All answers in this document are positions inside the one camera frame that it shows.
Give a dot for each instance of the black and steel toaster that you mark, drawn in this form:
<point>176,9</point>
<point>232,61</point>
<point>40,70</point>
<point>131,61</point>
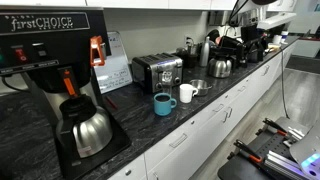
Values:
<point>147,71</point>

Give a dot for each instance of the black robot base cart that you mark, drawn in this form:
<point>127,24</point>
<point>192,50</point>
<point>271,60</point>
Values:
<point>282,150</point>

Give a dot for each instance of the teal ceramic mug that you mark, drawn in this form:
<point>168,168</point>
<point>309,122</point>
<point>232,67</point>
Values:
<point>163,104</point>

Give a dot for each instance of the white ceramic mug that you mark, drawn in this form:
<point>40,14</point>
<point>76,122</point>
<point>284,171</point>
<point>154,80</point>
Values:
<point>187,92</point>

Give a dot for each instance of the small steel bowl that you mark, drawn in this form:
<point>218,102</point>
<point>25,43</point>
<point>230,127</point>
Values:
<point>202,86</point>

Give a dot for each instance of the small whiteboard sign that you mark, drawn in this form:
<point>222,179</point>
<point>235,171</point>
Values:
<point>116,72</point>

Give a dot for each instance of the silver water bottle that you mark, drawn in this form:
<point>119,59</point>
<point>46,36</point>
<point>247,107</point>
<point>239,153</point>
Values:
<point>205,53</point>

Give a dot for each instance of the steel carafe with black lid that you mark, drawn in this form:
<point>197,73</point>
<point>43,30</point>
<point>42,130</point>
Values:
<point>219,67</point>

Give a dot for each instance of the white lower cabinets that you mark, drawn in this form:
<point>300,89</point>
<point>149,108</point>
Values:
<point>173,147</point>

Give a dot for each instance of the white cabinets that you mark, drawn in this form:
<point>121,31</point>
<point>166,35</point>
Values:
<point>173,147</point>
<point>140,4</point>

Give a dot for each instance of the steel coffee carafe under brewer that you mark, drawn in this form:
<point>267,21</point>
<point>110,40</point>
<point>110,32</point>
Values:
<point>85,129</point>

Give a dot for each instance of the black dish drying rack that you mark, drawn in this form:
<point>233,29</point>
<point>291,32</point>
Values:
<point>250,51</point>

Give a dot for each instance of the black commercial coffee brewer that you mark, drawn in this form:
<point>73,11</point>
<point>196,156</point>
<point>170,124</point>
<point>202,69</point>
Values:
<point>56,49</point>

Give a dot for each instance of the white upper cabinets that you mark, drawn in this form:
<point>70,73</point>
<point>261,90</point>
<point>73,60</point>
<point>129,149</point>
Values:
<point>140,4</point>

